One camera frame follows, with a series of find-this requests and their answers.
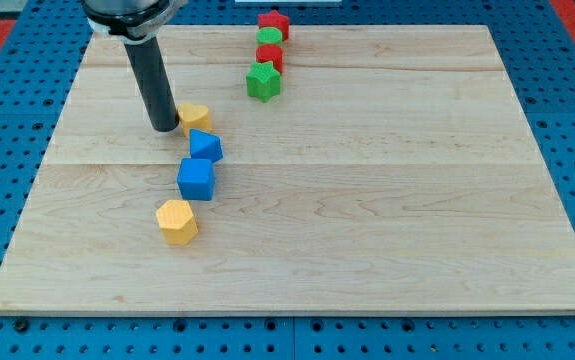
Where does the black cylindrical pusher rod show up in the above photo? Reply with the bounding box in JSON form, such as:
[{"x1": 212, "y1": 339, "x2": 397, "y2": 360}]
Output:
[{"x1": 125, "y1": 37, "x2": 179, "y2": 132}]

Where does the yellow heart block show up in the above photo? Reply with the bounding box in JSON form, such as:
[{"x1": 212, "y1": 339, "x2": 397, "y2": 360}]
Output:
[{"x1": 178, "y1": 102, "x2": 213, "y2": 138}]

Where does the blue triangle block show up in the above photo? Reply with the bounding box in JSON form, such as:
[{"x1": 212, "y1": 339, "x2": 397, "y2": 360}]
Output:
[{"x1": 189, "y1": 129, "x2": 223, "y2": 163}]

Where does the green star block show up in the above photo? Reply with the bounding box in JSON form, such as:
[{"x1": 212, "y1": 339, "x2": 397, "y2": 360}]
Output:
[{"x1": 246, "y1": 61, "x2": 282, "y2": 102}]

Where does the green cylinder block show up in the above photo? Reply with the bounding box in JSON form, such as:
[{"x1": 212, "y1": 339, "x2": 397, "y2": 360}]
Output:
[{"x1": 256, "y1": 26, "x2": 283, "y2": 47}]

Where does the red cylinder block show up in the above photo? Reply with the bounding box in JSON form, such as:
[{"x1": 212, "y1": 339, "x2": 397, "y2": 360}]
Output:
[{"x1": 255, "y1": 44, "x2": 284, "y2": 73}]

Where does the blue cube block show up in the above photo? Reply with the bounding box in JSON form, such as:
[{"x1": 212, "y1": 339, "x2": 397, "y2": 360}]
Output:
[{"x1": 177, "y1": 158, "x2": 215, "y2": 201}]

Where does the red star block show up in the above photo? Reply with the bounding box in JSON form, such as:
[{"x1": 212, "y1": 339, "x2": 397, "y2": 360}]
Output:
[{"x1": 257, "y1": 10, "x2": 291, "y2": 41}]

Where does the blue pegboard base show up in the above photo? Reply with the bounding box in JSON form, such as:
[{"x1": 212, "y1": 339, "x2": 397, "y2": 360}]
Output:
[{"x1": 0, "y1": 1, "x2": 575, "y2": 359}]

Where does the yellow hexagon block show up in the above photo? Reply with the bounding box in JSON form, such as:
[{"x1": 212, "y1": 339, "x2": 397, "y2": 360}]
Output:
[{"x1": 155, "y1": 200, "x2": 198, "y2": 245}]

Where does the wooden board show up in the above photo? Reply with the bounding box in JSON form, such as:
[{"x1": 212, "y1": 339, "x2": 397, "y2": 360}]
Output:
[{"x1": 0, "y1": 25, "x2": 575, "y2": 317}]

